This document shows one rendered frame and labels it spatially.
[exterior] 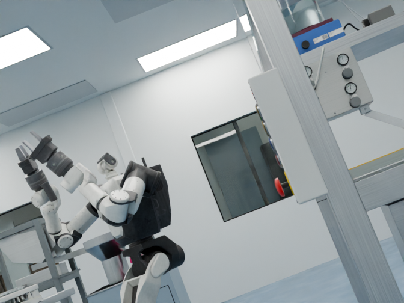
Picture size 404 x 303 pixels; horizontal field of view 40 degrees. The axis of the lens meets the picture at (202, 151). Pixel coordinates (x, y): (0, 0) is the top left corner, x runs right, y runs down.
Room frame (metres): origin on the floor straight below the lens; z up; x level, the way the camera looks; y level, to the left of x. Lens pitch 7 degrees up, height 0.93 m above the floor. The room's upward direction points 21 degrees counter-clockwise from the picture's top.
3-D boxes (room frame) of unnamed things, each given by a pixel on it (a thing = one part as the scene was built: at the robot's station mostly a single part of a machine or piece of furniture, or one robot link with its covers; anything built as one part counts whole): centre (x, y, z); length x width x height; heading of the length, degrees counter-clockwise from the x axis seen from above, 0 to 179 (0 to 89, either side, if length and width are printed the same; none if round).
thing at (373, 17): (1.87, -0.73, 1.36); 0.10 x 0.07 x 0.06; 82
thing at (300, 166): (1.13, -0.17, 1.03); 0.17 x 0.06 x 0.26; 172
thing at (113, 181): (2.61, 0.38, 1.14); 0.34 x 0.30 x 0.36; 34
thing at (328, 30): (1.91, -0.50, 1.37); 0.21 x 0.20 x 0.09; 172
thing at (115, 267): (4.38, 0.89, 0.95); 0.49 x 0.36 x 0.38; 89
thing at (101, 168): (2.58, 0.44, 1.34); 0.10 x 0.07 x 0.09; 34
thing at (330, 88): (1.83, -0.47, 1.20); 0.22 x 0.11 x 0.20; 82
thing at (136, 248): (2.65, 0.38, 0.87); 0.28 x 0.13 x 0.18; 147
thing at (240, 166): (6.86, -0.61, 1.43); 1.38 x 0.01 x 1.16; 89
